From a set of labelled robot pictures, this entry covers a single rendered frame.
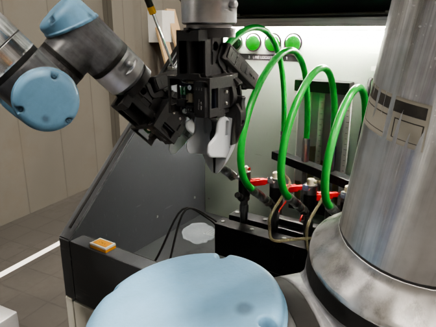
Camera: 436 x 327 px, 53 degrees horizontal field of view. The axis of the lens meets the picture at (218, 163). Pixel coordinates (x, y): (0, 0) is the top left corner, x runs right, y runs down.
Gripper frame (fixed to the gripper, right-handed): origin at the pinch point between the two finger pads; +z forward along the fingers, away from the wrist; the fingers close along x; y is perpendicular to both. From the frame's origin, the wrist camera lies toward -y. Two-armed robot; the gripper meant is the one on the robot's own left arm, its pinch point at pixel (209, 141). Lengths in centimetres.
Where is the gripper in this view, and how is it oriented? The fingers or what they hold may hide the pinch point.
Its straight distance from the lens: 84.7
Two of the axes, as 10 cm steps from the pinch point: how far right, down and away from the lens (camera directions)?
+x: 6.8, -0.1, -7.3
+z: 6.0, 5.7, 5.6
